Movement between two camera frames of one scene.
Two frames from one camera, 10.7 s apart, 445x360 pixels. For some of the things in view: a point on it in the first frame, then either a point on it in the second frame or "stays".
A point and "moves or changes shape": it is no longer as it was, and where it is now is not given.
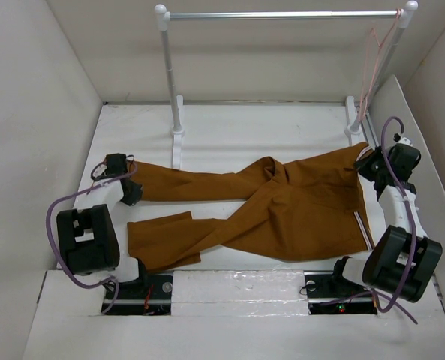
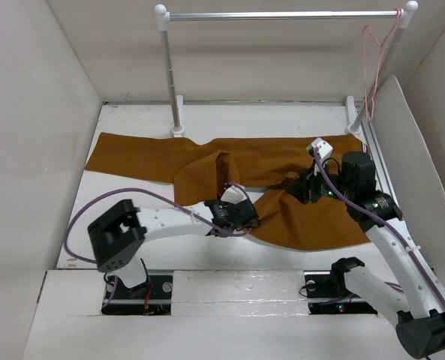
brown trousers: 310,205 moves or changes shape
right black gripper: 363,163 -> 308,178
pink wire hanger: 373,51 -> 376,82
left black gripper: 134,196 -> 224,205
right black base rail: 329,294 stays
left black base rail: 151,294 stays
